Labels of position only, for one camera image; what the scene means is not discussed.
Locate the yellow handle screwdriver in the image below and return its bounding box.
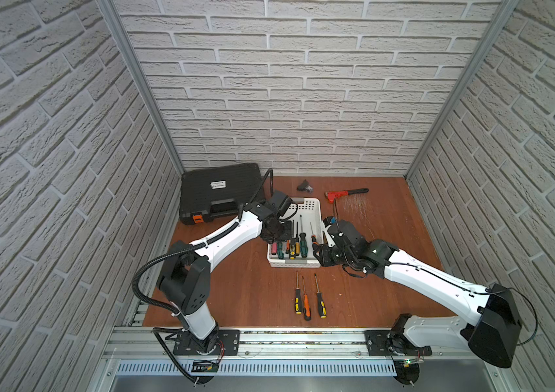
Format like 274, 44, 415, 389
289, 220, 296, 260

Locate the green black screwdriver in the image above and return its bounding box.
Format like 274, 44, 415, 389
299, 216, 308, 259

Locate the orange handle screwdriver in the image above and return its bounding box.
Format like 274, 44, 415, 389
302, 281, 312, 321

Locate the green handle screwdriver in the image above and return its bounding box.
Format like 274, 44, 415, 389
277, 242, 285, 259

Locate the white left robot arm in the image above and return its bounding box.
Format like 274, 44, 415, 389
131, 168, 292, 354

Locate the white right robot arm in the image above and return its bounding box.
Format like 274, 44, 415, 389
314, 218, 522, 368

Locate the white plastic bin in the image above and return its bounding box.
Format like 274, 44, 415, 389
267, 198, 325, 269

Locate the small black tool part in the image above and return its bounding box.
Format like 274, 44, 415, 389
296, 180, 313, 194

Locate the red pipe wrench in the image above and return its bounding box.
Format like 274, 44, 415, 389
325, 188, 369, 204

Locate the black plastic tool case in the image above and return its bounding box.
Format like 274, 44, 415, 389
179, 163, 262, 225

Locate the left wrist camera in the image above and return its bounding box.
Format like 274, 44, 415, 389
269, 191, 292, 217

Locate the aluminium mounting rail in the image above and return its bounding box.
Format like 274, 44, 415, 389
105, 326, 504, 362

